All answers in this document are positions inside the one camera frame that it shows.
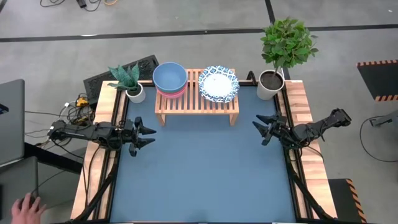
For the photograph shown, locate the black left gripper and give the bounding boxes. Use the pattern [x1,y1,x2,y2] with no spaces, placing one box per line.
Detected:
[120,116,157,157]

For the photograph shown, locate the wooden slatted shelf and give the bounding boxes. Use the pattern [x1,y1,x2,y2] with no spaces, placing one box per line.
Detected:
[154,68,240,127]

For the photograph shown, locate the blue floral paper bowl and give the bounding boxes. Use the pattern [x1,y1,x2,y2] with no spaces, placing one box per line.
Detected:
[198,67,241,104]
[198,65,240,102]

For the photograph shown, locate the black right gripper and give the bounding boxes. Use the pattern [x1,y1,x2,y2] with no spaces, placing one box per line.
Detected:
[252,113,295,146]

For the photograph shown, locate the black computer mouse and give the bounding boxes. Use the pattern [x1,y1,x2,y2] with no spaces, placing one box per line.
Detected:
[20,190,40,208]

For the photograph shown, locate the grey laptop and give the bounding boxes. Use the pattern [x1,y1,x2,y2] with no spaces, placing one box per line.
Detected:
[0,79,25,166]

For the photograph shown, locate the grey metal bracket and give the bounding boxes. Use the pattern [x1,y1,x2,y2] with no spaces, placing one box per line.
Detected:
[369,110,398,128]

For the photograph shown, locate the black hazard-striped floor mat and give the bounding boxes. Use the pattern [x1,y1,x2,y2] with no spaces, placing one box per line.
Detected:
[328,179,368,224]
[356,59,398,102]

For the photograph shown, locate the black looped floor cable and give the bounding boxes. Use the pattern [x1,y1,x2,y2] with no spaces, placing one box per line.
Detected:
[359,114,398,163]

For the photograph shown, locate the potted leafy green tree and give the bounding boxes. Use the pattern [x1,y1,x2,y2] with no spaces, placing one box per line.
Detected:
[256,17,320,101]

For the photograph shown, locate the pink plastic bowl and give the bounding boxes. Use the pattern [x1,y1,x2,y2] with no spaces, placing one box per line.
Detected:
[156,84,188,100]

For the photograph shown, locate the tangled black cables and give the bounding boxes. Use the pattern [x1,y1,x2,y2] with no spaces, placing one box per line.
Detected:
[24,92,96,147]

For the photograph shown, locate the grey desk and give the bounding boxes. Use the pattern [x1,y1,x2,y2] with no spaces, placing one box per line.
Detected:
[0,156,39,224]

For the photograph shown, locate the black floor beam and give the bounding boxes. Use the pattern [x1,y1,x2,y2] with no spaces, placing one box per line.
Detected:
[24,141,83,174]

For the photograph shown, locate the person's hand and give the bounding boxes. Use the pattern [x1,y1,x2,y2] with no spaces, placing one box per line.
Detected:
[11,192,47,224]

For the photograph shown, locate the potted snake plant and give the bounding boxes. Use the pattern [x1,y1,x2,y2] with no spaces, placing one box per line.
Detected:
[108,63,146,104]

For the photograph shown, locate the wooden table side board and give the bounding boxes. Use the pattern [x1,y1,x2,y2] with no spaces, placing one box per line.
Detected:
[284,80,338,218]
[70,80,127,220]

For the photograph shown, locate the blue plastic bowl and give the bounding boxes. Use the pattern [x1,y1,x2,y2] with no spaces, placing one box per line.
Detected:
[152,61,188,94]

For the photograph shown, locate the black table frame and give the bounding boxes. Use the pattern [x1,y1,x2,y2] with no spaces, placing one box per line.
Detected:
[71,70,338,224]

